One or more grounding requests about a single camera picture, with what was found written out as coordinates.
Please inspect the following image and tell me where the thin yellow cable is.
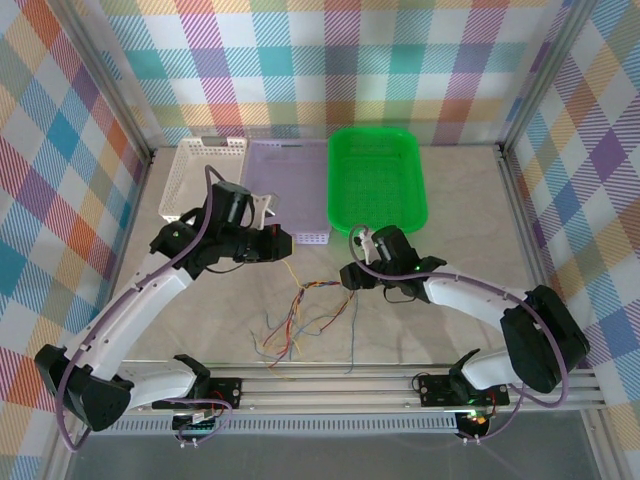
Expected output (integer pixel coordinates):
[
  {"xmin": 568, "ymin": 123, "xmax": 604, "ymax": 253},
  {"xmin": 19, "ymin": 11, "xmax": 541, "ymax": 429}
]
[
  {"xmin": 267, "ymin": 257, "xmax": 307, "ymax": 381},
  {"xmin": 267, "ymin": 294, "xmax": 304, "ymax": 381}
]

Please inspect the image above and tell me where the thin blue cable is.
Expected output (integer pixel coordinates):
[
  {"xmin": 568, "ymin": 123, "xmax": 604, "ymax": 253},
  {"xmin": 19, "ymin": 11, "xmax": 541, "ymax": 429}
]
[
  {"xmin": 248, "ymin": 327, "xmax": 301, "ymax": 354},
  {"xmin": 342, "ymin": 289, "xmax": 360, "ymax": 376},
  {"xmin": 264, "ymin": 299, "xmax": 346, "ymax": 351}
]

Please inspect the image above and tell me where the thin red cable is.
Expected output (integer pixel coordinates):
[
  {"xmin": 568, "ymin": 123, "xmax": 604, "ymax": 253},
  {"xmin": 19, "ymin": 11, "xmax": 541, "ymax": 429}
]
[
  {"xmin": 294, "ymin": 292, "xmax": 356, "ymax": 346},
  {"xmin": 254, "ymin": 287, "xmax": 307, "ymax": 359}
]

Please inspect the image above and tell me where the green plastic mesh basket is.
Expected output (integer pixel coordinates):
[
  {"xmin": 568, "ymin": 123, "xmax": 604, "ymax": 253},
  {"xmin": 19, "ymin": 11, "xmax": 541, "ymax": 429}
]
[{"xmin": 326, "ymin": 127, "xmax": 430, "ymax": 239}]

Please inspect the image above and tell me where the purple perforated plastic basket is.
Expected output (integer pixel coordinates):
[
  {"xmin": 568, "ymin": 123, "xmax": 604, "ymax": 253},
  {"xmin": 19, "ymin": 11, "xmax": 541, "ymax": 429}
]
[{"xmin": 239, "ymin": 139, "xmax": 334, "ymax": 247}]

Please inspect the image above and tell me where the white perforated plastic basket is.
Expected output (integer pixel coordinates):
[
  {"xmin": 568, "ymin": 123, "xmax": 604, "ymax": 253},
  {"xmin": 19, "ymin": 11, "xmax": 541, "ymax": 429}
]
[{"xmin": 158, "ymin": 136, "xmax": 250, "ymax": 224}]

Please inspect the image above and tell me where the green controller circuit board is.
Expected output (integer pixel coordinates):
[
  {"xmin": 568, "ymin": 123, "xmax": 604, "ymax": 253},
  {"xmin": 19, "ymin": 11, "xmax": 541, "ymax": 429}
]
[{"xmin": 172, "ymin": 408, "xmax": 224, "ymax": 437}]

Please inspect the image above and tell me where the controller board with orange part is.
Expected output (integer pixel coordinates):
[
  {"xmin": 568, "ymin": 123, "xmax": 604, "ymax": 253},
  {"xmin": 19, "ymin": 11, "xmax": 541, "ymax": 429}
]
[{"xmin": 455, "ymin": 408, "xmax": 496, "ymax": 436}]

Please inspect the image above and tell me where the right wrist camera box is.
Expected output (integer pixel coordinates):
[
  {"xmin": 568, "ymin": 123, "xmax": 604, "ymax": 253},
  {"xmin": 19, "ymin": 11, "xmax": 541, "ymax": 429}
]
[{"xmin": 355, "ymin": 227, "xmax": 377, "ymax": 266}]

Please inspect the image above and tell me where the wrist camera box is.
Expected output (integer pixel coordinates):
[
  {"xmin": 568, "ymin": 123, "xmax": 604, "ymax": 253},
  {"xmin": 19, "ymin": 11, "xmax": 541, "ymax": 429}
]
[
  {"xmin": 248, "ymin": 191, "xmax": 279, "ymax": 232},
  {"xmin": 355, "ymin": 227, "xmax": 377, "ymax": 266}
]

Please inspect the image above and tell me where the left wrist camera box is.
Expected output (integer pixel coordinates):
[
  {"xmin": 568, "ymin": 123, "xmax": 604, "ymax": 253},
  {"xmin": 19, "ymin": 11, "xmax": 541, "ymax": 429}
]
[{"xmin": 248, "ymin": 191, "xmax": 279, "ymax": 232}]

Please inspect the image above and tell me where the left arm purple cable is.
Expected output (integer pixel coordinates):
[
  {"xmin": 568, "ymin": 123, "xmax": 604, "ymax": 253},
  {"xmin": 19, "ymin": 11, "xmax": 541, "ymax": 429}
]
[{"xmin": 53, "ymin": 164, "xmax": 236, "ymax": 454}]

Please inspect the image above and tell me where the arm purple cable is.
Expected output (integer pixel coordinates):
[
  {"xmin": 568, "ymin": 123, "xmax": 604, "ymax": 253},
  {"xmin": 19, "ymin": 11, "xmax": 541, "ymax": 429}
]
[
  {"xmin": 53, "ymin": 164, "xmax": 236, "ymax": 454},
  {"xmin": 348, "ymin": 223, "xmax": 571, "ymax": 445}
]

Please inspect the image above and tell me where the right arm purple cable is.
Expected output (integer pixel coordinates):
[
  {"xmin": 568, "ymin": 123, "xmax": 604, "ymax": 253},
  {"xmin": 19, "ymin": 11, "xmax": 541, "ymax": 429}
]
[{"xmin": 348, "ymin": 223, "xmax": 571, "ymax": 445}]

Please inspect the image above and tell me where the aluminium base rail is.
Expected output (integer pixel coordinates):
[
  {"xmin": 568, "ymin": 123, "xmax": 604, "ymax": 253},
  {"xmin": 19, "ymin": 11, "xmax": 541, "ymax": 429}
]
[{"xmin": 54, "ymin": 367, "xmax": 609, "ymax": 416}]

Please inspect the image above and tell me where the aluminium side rail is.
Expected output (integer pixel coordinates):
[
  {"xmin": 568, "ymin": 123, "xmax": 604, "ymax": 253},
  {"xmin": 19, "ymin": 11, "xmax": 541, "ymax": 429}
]
[{"xmin": 497, "ymin": 144, "xmax": 576, "ymax": 369}]

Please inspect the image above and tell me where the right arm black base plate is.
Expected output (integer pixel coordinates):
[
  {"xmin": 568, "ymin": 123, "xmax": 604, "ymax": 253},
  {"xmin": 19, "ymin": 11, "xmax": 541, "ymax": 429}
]
[{"xmin": 417, "ymin": 374, "xmax": 511, "ymax": 407}]

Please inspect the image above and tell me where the grey slotted cable duct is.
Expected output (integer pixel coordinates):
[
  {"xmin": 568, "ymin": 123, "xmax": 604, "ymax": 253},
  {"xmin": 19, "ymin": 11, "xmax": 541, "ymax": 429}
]
[{"xmin": 79, "ymin": 417, "xmax": 460, "ymax": 435}]

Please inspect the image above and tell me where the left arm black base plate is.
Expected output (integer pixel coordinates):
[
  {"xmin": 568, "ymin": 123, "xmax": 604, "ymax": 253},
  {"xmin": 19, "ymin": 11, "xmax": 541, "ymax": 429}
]
[{"xmin": 149, "ymin": 377, "xmax": 244, "ymax": 411}]

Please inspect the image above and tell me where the aluminium frame post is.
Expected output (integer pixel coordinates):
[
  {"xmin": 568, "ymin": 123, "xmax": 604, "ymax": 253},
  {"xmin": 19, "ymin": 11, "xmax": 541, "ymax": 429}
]
[
  {"xmin": 498, "ymin": 0, "xmax": 599, "ymax": 154},
  {"xmin": 58, "ymin": 0, "xmax": 155, "ymax": 162}
]

